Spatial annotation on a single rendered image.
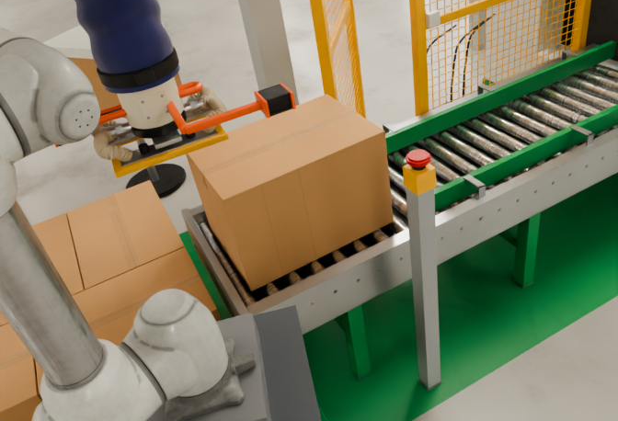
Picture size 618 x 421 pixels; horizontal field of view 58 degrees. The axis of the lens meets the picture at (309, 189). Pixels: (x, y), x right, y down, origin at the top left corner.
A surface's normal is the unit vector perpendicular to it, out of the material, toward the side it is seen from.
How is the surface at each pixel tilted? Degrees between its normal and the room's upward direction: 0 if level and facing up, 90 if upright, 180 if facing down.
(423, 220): 90
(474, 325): 0
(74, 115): 106
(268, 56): 90
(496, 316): 0
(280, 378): 0
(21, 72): 27
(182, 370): 85
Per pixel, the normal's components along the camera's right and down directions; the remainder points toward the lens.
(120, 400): 0.82, 0.17
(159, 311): -0.07, -0.88
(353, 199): 0.47, 0.44
